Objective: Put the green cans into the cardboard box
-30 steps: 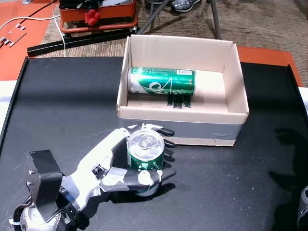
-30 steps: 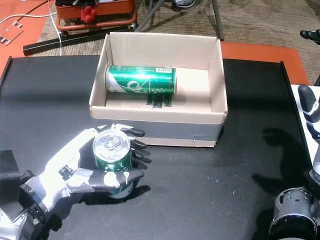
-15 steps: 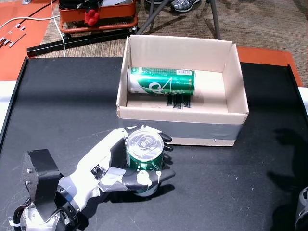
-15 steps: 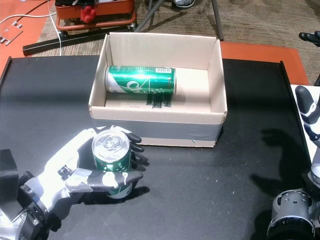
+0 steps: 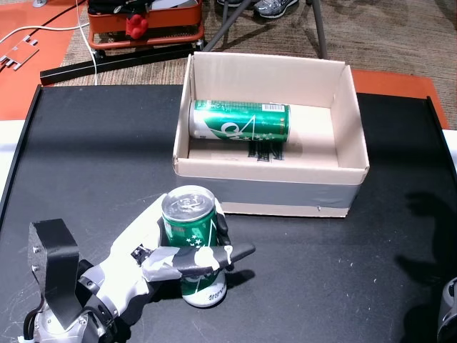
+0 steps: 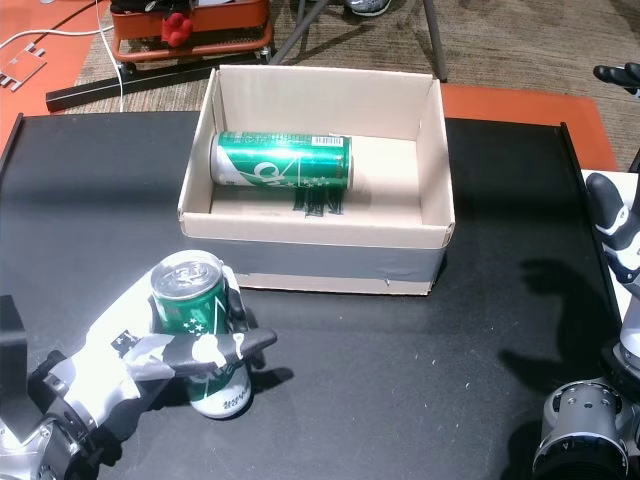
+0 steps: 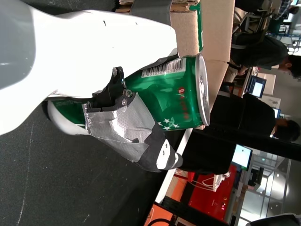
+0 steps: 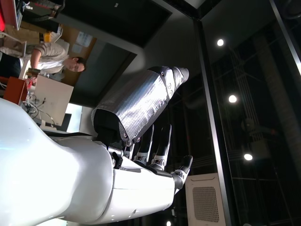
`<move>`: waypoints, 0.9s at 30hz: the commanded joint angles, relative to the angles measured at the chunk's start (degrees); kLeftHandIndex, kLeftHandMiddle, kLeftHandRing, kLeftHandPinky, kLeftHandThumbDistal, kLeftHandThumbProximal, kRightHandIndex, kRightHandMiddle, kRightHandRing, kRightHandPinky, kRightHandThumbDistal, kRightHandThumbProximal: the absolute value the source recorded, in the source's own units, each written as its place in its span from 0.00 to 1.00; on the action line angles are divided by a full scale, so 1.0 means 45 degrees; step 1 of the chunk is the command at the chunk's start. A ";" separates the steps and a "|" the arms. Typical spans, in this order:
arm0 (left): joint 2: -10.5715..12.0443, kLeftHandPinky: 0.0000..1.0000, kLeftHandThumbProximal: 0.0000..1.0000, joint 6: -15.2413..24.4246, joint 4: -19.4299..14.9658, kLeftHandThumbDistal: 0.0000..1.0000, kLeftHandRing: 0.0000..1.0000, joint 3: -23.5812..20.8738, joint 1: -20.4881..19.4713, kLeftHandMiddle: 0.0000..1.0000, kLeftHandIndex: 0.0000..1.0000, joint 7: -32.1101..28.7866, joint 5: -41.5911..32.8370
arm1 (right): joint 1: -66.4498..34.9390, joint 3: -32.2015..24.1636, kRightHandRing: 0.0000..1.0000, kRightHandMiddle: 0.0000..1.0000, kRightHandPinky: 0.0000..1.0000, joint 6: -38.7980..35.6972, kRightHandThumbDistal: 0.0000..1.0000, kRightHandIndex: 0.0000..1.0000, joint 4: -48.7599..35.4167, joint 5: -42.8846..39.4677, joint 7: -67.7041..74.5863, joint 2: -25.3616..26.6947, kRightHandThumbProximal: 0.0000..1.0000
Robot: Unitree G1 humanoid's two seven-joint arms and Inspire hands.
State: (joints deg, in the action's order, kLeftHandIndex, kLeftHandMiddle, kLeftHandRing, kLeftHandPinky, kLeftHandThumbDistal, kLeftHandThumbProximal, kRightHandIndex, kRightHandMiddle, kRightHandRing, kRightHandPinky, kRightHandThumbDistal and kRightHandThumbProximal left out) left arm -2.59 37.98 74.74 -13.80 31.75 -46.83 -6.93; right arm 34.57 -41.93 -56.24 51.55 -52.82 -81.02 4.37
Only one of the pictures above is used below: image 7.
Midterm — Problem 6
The person in grey shirt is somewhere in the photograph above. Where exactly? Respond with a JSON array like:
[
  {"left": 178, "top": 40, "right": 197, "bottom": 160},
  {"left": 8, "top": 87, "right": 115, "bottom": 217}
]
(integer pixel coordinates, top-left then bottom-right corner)
[{"left": 229, "top": 30, "right": 301, "bottom": 82}]

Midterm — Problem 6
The green can with star print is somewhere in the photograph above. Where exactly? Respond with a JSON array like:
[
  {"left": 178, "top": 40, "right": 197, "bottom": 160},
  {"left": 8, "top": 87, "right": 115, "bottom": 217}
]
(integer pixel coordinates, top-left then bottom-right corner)
[{"left": 43, "top": 53, "right": 210, "bottom": 137}]

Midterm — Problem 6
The person in black shirt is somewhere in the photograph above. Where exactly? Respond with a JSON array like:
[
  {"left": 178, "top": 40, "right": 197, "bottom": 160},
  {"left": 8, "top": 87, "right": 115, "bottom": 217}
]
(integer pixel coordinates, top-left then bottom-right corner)
[{"left": 182, "top": 93, "right": 301, "bottom": 175}]

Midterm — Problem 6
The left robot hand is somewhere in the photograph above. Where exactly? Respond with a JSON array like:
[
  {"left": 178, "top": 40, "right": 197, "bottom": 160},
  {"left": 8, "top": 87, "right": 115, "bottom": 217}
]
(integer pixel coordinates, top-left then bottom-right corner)
[{"left": 0, "top": 0, "right": 184, "bottom": 174}]

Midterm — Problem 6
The computer monitor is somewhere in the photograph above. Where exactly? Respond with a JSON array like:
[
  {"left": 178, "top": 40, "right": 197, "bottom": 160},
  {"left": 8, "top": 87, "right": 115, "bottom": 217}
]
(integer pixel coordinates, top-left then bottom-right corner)
[{"left": 231, "top": 144, "right": 253, "bottom": 170}]

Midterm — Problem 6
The orange floor mat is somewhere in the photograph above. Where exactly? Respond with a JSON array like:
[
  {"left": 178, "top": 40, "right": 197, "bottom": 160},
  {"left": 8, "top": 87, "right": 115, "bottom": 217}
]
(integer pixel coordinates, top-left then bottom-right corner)
[{"left": 143, "top": 203, "right": 179, "bottom": 226}]

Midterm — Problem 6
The open cardboard box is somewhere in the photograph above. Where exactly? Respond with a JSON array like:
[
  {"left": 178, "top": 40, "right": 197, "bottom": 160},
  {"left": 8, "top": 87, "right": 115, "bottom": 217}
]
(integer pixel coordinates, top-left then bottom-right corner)
[{"left": 116, "top": 0, "right": 236, "bottom": 113}]

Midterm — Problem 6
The white cable bundle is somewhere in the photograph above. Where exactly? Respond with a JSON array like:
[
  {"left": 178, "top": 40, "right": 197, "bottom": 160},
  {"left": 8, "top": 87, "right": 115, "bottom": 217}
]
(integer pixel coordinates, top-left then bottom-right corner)
[{"left": 175, "top": 168, "right": 232, "bottom": 193}]

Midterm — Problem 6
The laptop with blue screen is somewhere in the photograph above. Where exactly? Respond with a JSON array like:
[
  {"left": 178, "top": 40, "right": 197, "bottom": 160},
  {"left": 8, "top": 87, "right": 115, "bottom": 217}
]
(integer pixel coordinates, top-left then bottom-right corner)
[{"left": 246, "top": 75, "right": 268, "bottom": 99}]

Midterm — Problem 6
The green can with white panel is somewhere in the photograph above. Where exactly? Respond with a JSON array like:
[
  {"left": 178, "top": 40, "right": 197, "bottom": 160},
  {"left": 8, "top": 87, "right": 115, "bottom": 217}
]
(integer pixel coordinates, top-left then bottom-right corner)
[{"left": 189, "top": 0, "right": 205, "bottom": 53}]

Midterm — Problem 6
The red machine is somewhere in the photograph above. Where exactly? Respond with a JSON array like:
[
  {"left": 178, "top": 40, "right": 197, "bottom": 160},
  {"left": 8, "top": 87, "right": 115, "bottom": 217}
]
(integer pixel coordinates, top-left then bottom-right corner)
[{"left": 187, "top": 164, "right": 238, "bottom": 221}]

